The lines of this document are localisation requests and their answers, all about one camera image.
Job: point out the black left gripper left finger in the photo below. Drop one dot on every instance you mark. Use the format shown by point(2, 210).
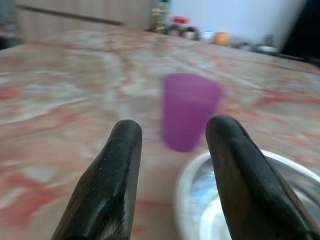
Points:
point(107, 180)

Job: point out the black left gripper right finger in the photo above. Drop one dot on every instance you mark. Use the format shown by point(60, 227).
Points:
point(245, 180)

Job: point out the round silver metal plate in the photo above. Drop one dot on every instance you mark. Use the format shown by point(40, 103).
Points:
point(200, 197)

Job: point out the purple plastic cup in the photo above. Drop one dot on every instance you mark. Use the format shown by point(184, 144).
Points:
point(188, 112)

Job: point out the orange egg shaped ornament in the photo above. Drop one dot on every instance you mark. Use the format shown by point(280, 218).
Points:
point(221, 38)

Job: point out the black television screen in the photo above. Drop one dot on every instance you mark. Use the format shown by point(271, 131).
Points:
point(303, 27)

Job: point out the red lidded glass jar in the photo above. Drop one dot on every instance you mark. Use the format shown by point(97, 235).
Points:
point(179, 23)

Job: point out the light wooden cabinet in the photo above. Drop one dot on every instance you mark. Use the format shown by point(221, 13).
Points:
point(75, 12)

